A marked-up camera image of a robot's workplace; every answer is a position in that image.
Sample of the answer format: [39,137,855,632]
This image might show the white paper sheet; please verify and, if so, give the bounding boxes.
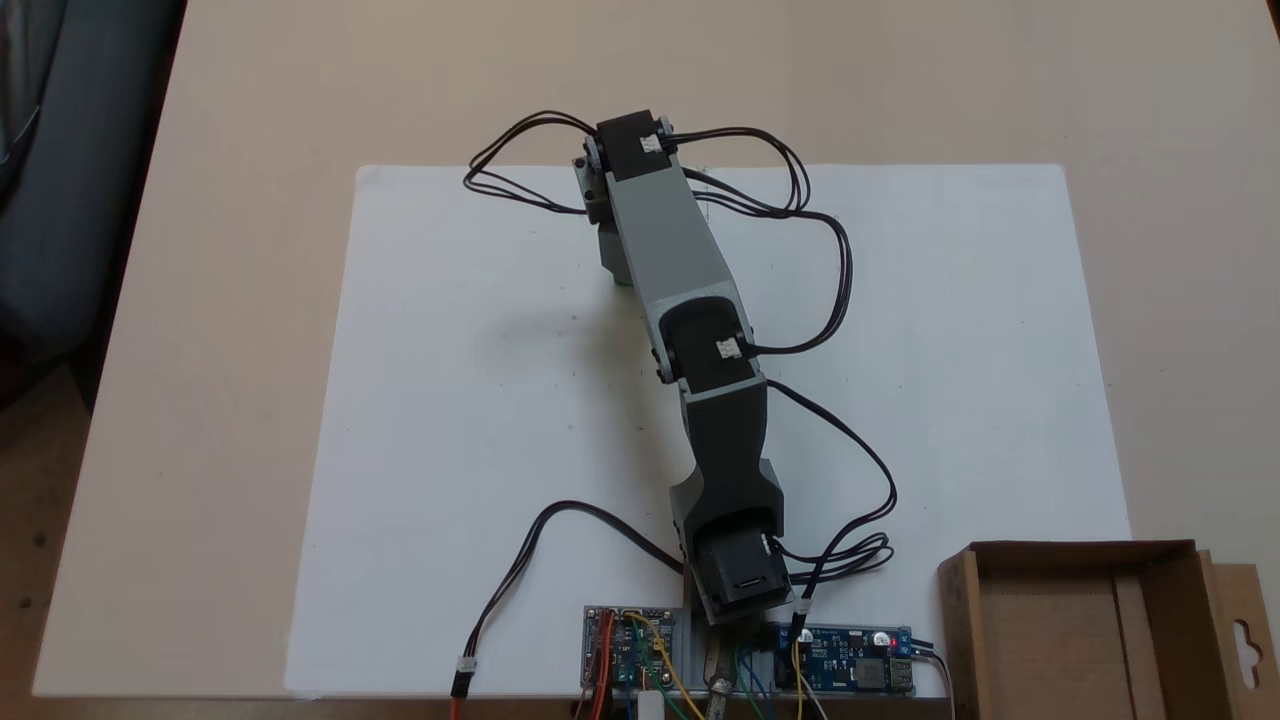
[285,165,709,698]
[700,163,1133,698]

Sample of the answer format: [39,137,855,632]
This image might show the orange jumper wires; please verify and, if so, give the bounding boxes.
[588,615,613,720]

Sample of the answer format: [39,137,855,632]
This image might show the black gripper motor cable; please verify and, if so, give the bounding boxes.
[463,110,603,217]

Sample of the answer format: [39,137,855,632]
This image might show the dark grey chair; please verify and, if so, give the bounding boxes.
[0,0,188,401]

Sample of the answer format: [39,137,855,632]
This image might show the black wrist motor cable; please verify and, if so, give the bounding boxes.
[668,126,853,357]

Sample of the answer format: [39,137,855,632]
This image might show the black cable with white connector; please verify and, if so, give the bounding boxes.
[448,500,687,720]

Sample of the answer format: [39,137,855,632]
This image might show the metal table clamp screw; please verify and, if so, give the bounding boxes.
[705,650,738,720]

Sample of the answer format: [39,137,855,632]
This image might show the blue circuit board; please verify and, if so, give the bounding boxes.
[775,623,916,696]

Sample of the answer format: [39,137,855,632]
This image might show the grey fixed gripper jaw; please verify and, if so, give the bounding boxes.
[597,221,637,289]

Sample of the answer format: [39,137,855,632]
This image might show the black elbow motor cable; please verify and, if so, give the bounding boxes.
[765,380,898,613]

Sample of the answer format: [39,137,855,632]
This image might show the green circuit board with wires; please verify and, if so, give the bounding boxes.
[582,604,683,693]

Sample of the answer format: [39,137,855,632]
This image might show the brown cardboard box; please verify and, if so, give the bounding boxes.
[937,540,1280,720]

